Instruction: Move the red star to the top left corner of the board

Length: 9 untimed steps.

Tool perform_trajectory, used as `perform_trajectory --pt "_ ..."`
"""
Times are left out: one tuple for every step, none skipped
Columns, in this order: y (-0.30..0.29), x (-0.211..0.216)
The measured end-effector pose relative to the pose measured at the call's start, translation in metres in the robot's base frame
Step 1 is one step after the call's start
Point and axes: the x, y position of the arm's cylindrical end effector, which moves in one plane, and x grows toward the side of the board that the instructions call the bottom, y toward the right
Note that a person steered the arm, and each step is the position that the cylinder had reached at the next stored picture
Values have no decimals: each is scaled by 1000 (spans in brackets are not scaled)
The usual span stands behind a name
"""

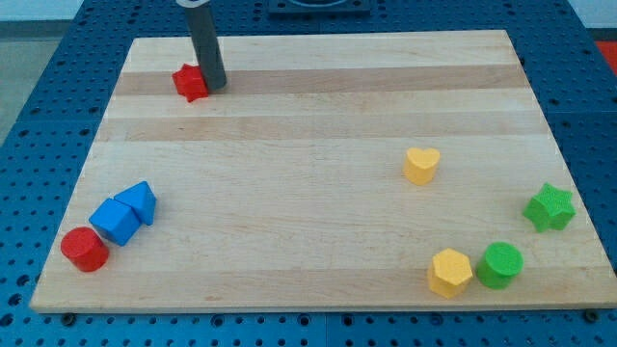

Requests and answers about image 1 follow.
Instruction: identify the green cylinder block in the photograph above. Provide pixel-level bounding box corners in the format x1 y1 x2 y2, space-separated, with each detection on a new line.
476 242 524 289

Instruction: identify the red star block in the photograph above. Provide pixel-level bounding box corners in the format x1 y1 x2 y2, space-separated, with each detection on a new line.
172 64 209 102

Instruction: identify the yellow heart block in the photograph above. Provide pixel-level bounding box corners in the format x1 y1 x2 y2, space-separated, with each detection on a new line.
403 147 441 186

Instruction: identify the red cylinder block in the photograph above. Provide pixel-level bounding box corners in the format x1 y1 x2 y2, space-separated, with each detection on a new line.
61 227 110 273

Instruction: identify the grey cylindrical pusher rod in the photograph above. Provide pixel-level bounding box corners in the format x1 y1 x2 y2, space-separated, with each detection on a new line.
184 4 228 91

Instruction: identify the green star block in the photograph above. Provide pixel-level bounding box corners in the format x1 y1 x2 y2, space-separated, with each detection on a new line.
523 183 577 232

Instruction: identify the yellow hexagon block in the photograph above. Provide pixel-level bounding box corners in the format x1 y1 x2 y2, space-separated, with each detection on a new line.
427 248 473 299

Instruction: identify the wooden board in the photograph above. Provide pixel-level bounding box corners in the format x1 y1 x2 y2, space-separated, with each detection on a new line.
30 30 616 314

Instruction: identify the silver rod collar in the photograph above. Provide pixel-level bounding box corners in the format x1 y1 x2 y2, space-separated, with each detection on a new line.
175 0 210 9

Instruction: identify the blue triangle block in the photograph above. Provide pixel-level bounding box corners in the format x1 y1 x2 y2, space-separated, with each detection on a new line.
114 181 156 226

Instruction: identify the blue cube block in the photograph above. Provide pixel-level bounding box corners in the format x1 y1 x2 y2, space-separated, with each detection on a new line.
89 199 141 247

